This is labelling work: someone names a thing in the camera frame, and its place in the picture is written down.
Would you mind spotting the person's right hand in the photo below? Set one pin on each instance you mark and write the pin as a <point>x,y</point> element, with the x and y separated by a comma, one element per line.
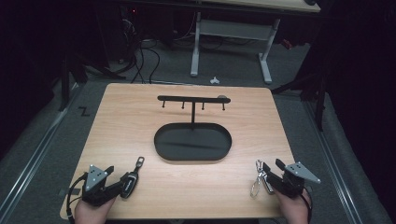
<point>294,208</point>

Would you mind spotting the black key rack with tray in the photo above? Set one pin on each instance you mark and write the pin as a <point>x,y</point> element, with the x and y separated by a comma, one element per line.
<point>192,143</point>

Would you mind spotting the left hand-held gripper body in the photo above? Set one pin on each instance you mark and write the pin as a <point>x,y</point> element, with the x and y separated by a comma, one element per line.
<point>93,183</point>

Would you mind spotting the grey tape strip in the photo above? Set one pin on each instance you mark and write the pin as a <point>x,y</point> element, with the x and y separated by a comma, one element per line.
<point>63,192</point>

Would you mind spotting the black metal stand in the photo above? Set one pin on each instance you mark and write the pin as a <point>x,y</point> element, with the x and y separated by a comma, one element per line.
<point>316,93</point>
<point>67,81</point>

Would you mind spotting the black car key fob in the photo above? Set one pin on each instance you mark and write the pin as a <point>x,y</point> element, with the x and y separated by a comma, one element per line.
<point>130,184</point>

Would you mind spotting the person's left hand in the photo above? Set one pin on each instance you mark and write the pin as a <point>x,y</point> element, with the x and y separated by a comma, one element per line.
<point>91,213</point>

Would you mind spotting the white-framed desk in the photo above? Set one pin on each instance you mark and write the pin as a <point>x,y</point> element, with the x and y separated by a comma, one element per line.
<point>233,29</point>

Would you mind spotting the metal floor rail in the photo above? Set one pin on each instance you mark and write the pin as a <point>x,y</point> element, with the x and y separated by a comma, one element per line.
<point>34,155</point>
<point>333,161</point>

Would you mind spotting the small red object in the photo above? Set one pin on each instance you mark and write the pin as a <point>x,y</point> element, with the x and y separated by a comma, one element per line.
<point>287,44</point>

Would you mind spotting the small white floor object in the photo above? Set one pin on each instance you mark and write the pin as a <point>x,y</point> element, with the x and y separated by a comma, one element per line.
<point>214,81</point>

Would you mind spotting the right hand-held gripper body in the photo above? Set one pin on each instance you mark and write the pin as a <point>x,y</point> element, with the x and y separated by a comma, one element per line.
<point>294,179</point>

